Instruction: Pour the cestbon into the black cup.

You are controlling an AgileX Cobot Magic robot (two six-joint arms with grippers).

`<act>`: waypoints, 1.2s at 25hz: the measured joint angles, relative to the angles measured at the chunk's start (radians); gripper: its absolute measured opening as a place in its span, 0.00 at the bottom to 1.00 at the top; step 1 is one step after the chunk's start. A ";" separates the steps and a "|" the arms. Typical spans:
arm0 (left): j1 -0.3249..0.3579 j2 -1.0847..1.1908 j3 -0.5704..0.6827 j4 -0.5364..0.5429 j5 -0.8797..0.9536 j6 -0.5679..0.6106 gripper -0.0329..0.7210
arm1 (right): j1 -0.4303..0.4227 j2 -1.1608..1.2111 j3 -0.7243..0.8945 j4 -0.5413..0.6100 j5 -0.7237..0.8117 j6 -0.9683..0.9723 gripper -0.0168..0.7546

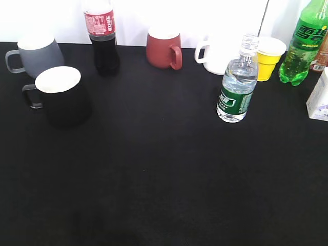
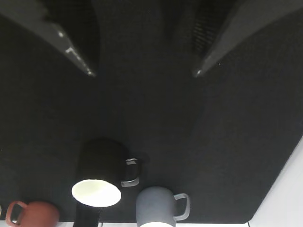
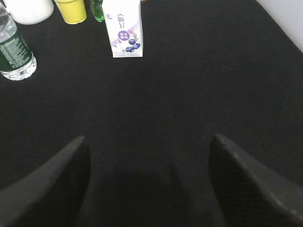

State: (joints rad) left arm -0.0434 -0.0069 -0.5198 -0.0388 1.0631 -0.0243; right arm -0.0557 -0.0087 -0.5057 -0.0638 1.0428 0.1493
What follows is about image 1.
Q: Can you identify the clear water bottle green label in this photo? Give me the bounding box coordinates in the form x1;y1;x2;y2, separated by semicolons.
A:
216;35;259;123

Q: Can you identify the black ceramic mug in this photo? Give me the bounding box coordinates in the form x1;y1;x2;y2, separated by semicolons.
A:
22;66;92;128

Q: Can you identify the yellow plastic cup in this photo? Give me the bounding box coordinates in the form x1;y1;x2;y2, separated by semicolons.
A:
257;37;286;81

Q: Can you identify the red ceramic mug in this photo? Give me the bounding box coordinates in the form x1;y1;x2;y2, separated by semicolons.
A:
146;25;182;70

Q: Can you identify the white ceramic mug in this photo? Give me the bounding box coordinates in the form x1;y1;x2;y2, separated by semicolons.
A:
194;35;242;75

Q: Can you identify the cola bottle red label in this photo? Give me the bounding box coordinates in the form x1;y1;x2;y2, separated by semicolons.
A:
83;0;120;77

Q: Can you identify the grey ceramic mug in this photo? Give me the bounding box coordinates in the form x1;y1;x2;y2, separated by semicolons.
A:
5;33;65;78

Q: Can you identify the white purple carton box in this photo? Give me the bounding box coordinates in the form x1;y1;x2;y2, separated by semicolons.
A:
306;67;328;121

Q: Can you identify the orange drink bottle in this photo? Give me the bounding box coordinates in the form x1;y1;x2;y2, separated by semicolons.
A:
310;35;327;73

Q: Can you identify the green soda bottle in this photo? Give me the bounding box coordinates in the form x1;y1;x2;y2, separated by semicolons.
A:
279;0;327;86

